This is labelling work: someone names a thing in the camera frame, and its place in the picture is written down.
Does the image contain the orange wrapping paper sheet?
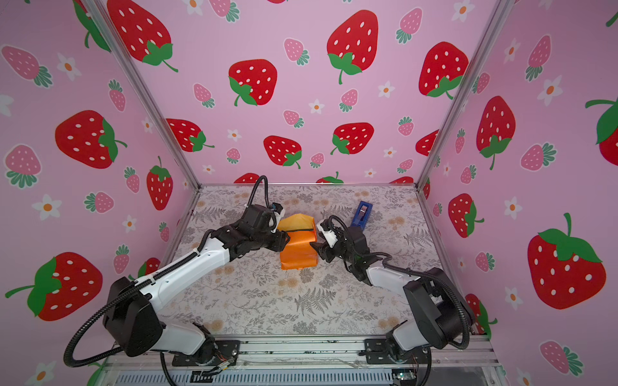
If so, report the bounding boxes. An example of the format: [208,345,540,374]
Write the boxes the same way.
[278,214,318,270]

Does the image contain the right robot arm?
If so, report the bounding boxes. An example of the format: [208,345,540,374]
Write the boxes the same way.
[311,216,475,362]

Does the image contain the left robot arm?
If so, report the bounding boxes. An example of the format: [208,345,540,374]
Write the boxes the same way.
[103,203,290,364]

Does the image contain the blue tape dispenser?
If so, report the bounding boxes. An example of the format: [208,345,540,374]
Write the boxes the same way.
[351,201,373,230]

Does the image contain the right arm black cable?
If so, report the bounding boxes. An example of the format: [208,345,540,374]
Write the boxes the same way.
[318,215,472,386]

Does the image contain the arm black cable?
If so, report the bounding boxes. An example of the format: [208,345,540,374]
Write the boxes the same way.
[62,174,271,386]
[318,215,472,386]

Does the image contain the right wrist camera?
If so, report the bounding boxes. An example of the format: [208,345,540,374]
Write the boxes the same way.
[317,219,341,249]

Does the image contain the aluminium front frame rail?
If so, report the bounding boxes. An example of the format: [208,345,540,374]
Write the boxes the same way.
[95,335,508,385]

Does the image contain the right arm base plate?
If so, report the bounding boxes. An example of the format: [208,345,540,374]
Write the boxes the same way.
[358,338,431,364]

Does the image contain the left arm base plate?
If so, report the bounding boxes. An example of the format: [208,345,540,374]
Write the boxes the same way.
[172,339,241,368]

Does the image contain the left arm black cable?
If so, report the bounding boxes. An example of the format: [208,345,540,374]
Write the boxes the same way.
[62,174,271,386]

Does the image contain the left aluminium corner post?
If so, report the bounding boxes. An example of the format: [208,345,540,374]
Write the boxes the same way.
[84,0,201,191]

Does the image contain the aluminium corner post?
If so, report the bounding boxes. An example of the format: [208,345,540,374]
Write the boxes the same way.
[84,0,201,191]
[415,0,515,192]

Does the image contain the right aluminium corner post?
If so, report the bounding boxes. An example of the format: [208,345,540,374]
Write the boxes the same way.
[415,0,515,192]

